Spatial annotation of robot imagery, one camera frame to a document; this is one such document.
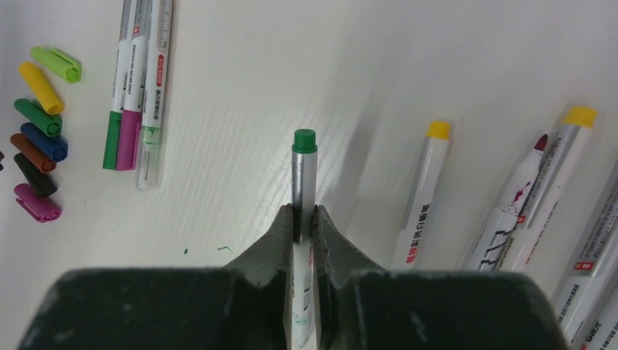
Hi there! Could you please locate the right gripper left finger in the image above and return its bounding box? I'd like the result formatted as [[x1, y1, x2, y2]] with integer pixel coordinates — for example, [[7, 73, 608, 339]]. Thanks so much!
[[18, 205, 292, 349]]

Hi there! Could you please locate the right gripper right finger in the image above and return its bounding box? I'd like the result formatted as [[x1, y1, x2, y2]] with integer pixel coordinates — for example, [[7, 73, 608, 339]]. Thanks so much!
[[313, 206, 567, 349]]

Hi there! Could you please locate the marker with purple cap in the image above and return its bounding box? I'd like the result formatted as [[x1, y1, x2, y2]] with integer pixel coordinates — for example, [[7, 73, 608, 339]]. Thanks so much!
[[463, 134, 548, 271]]

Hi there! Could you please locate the marker with yellow cap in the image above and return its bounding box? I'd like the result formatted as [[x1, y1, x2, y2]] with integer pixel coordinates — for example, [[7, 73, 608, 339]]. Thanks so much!
[[291, 128, 318, 348]]

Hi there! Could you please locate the marker with lime cap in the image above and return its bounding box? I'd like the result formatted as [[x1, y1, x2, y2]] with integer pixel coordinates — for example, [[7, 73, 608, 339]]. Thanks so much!
[[391, 120, 450, 269]]

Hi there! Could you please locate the purple pen cap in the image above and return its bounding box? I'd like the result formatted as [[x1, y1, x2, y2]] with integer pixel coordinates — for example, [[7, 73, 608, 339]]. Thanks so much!
[[14, 183, 62, 223]]

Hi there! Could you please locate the black pen cap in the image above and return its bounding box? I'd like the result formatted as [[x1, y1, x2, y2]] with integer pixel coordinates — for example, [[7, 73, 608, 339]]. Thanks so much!
[[13, 152, 58, 197]]

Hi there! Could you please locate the marker with dark green cap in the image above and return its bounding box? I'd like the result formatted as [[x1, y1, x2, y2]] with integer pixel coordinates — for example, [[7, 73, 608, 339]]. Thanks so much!
[[554, 166, 617, 346]]

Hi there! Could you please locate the brown pen cap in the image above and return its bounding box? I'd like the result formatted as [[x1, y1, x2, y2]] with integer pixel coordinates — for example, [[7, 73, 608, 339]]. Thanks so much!
[[9, 133, 57, 174]]

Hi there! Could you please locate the blue pen cap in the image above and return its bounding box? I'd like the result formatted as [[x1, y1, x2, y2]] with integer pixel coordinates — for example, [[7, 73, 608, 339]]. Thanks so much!
[[20, 122, 69, 163]]

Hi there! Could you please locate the marker with black cap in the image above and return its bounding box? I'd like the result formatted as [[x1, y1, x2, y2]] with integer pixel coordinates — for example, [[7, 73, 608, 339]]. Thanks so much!
[[496, 106, 598, 272]]

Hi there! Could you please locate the lime pen cap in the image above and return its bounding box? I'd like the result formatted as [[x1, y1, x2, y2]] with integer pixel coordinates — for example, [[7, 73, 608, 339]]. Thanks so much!
[[30, 46, 82, 83]]

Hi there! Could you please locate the yellow pen cap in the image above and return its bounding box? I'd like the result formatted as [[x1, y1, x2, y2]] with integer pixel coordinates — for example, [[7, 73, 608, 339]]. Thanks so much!
[[18, 62, 64, 114]]

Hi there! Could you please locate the marker with blue cap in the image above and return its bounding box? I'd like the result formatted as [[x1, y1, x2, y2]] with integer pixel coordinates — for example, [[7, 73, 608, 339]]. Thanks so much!
[[578, 284, 617, 350]]

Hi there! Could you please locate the marker with magenta cap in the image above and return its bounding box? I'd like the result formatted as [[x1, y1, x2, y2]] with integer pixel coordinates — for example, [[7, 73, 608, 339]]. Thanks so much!
[[116, 1, 152, 171]]

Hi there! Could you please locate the marker with clear cap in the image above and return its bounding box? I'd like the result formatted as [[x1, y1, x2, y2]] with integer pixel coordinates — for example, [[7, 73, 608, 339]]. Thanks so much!
[[136, 0, 174, 191]]

